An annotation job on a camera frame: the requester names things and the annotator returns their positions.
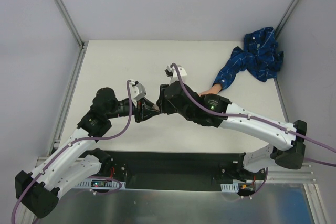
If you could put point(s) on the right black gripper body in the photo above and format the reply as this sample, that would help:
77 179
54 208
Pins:
161 99

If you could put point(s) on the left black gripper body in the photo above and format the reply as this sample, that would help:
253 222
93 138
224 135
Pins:
140 111

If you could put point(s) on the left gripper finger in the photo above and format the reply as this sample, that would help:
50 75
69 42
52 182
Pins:
149 104
150 114

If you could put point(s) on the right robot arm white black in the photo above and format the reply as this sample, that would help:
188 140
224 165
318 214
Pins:
285 141

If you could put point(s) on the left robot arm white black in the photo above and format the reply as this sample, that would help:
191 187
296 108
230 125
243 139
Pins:
108 118

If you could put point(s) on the mannequin hand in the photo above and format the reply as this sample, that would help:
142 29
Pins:
215 89

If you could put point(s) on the blue plaid shirt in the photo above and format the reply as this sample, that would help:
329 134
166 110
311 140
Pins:
259 56

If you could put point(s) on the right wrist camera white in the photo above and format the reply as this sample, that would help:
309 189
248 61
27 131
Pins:
175 73

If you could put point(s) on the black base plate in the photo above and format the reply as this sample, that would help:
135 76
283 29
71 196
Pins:
173 171

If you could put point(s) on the left white cable duct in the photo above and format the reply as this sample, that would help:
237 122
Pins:
104 184

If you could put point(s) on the white cable duct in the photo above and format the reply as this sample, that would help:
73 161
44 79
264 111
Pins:
104 184
235 186

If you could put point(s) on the right white cable duct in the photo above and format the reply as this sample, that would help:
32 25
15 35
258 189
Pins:
235 186

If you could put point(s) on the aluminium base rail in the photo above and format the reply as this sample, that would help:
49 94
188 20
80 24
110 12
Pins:
278 174

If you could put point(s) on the right aluminium frame post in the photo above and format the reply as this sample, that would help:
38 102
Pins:
286 16

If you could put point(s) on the aluminium frame post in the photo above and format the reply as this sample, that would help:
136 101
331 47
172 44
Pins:
286 16
69 23

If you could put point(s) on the left aluminium frame post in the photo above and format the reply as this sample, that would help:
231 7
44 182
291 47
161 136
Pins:
69 23

